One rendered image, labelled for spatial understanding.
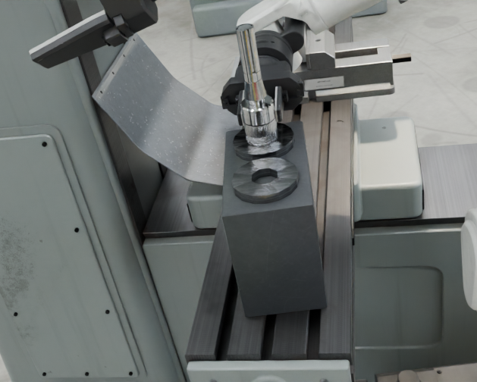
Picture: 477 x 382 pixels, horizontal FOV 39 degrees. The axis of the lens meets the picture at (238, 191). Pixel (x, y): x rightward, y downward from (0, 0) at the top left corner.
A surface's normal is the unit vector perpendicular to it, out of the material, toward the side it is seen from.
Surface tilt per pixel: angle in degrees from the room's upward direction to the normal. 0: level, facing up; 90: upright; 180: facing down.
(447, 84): 0
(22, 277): 89
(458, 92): 0
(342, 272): 0
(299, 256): 90
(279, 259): 90
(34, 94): 89
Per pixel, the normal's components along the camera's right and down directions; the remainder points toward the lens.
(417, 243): -0.13, 0.59
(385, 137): -0.17, -0.80
